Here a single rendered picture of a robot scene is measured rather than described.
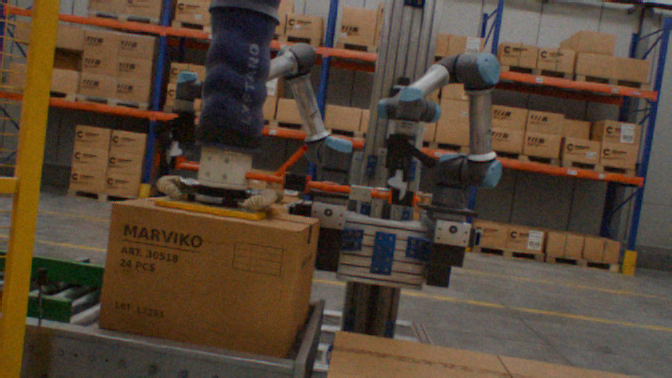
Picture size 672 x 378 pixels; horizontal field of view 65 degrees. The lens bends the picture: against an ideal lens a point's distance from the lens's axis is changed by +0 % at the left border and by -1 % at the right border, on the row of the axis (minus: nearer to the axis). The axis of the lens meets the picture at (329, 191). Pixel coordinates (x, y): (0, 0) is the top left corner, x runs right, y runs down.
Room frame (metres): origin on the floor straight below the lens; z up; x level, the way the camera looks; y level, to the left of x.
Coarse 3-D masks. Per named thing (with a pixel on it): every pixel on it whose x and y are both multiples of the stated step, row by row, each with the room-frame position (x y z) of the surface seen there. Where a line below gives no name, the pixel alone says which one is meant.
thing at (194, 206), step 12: (156, 204) 1.68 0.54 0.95; (168, 204) 1.67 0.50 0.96; (180, 204) 1.67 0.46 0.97; (192, 204) 1.68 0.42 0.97; (204, 204) 1.69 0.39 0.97; (216, 204) 1.73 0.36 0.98; (228, 216) 1.66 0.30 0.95; (240, 216) 1.65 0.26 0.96; (252, 216) 1.65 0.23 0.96; (264, 216) 1.72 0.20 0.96
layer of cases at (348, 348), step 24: (336, 336) 1.89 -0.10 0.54; (360, 336) 1.93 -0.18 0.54; (336, 360) 1.66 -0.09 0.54; (360, 360) 1.69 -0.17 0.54; (384, 360) 1.71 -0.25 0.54; (408, 360) 1.74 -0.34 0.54; (432, 360) 1.78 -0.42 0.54; (456, 360) 1.81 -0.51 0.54; (480, 360) 1.84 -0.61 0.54; (504, 360) 1.88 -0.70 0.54; (528, 360) 1.91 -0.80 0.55
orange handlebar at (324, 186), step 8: (184, 168) 1.79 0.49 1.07; (192, 168) 1.79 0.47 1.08; (248, 176) 1.77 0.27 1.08; (256, 176) 1.76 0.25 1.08; (264, 176) 1.76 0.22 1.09; (272, 176) 1.76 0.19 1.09; (312, 184) 1.74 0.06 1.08; (320, 184) 1.74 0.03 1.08; (328, 184) 1.74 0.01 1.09; (336, 184) 1.74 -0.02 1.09; (344, 192) 1.74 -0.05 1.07; (376, 192) 1.72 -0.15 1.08; (384, 192) 1.72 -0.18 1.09; (416, 200) 1.71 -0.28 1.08
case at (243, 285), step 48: (144, 240) 1.63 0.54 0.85; (192, 240) 1.61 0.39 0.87; (240, 240) 1.59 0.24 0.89; (288, 240) 1.57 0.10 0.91; (144, 288) 1.63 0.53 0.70; (192, 288) 1.61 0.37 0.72; (240, 288) 1.59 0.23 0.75; (288, 288) 1.57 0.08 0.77; (192, 336) 1.60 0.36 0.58; (240, 336) 1.58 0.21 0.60; (288, 336) 1.60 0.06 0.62
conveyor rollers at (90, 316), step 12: (0, 276) 2.10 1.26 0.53; (36, 288) 2.04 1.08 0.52; (48, 288) 1.99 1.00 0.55; (60, 288) 2.05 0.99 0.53; (72, 288) 2.01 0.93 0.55; (84, 288) 2.07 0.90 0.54; (72, 300) 1.98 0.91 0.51; (84, 300) 1.91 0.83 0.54; (96, 300) 1.98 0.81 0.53; (72, 312) 1.81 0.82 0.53; (84, 312) 1.76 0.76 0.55; (96, 312) 1.81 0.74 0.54; (72, 324) 1.66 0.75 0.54; (84, 324) 1.72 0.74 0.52; (96, 324) 1.67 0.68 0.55; (300, 336) 1.82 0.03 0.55
